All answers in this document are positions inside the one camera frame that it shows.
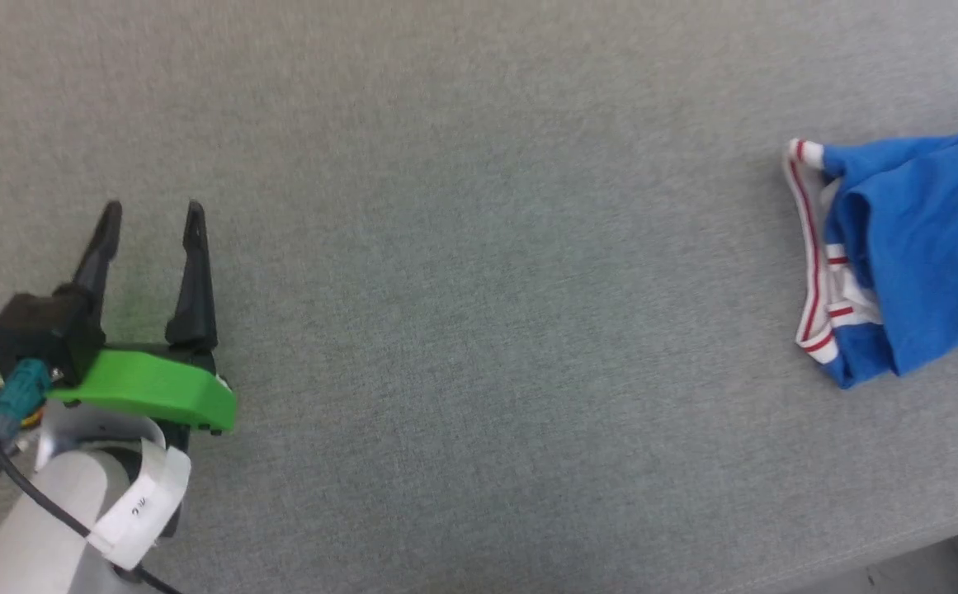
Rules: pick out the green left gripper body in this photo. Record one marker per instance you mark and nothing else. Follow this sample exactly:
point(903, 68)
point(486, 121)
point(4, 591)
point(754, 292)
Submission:
point(157, 388)

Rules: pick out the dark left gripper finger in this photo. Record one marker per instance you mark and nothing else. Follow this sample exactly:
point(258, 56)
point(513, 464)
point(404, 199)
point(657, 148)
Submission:
point(103, 247)
point(194, 297)

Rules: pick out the blue white red-striped garment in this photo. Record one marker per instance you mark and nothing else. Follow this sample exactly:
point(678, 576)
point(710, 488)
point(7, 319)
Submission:
point(924, 247)

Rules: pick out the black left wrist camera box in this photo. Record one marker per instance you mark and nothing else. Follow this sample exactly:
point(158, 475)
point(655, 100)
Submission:
point(41, 330)

